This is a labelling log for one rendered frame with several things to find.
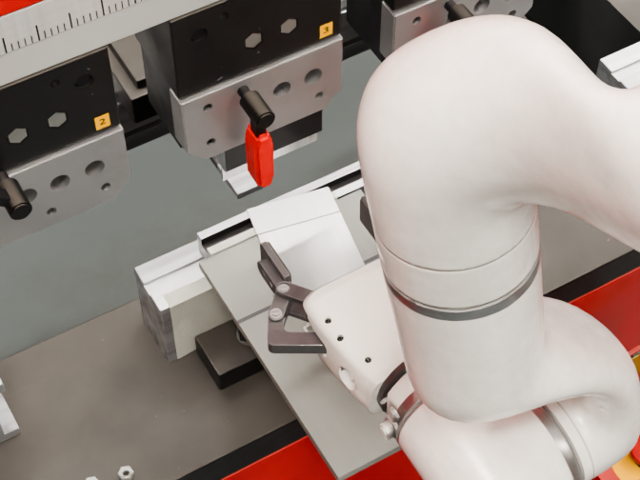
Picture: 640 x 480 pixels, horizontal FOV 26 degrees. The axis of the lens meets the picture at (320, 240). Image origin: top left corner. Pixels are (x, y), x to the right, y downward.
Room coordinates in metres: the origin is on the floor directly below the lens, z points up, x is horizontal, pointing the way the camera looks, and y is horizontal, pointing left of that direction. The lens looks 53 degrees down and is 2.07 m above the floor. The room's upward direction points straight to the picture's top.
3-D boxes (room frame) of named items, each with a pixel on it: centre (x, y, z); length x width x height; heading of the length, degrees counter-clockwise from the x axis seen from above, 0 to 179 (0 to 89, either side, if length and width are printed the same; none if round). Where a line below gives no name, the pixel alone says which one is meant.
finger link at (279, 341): (0.58, 0.00, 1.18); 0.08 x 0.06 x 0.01; 117
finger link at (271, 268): (0.62, 0.04, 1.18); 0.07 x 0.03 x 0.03; 30
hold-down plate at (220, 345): (0.80, -0.02, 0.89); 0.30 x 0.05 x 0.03; 120
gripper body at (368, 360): (0.57, -0.05, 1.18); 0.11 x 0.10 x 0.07; 30
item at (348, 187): (0.85, 0.03, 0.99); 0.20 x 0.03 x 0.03; 120
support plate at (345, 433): (0.71, -0.03, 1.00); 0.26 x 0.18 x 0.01; 30
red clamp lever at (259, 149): (0.76, 0.05, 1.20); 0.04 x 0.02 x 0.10; 30
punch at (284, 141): (0.83, 0.05, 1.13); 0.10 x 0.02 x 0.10; 120
